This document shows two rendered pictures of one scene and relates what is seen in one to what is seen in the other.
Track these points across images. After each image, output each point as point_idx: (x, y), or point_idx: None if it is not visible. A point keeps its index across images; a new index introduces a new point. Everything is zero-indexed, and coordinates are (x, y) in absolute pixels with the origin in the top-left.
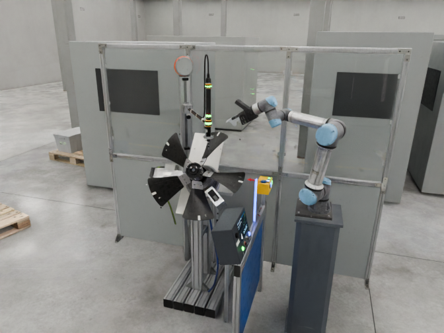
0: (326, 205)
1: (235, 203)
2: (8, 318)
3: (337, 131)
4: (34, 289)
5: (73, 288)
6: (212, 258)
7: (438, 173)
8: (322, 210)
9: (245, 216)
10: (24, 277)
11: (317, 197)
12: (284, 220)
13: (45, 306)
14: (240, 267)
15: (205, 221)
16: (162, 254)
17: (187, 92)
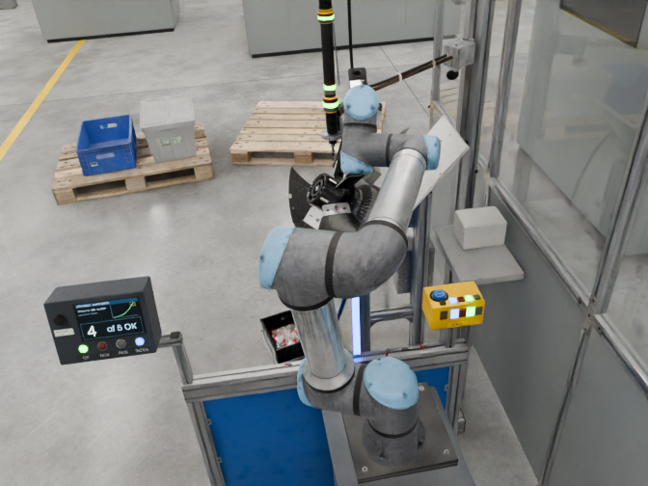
0: (376, 443)
1: (521, 311)
2: (222, 256)
3: (275, 266)
4: None
5: None
6: (476, 381)
7: None
8: (366, 445)
9: (137, 308)
10: (286, 224)
11: (312, 398)
12: (573, 428)
13: (252, 268)
14: (181, 388)
15: (412, 299)
16: None
17: (479, 14)
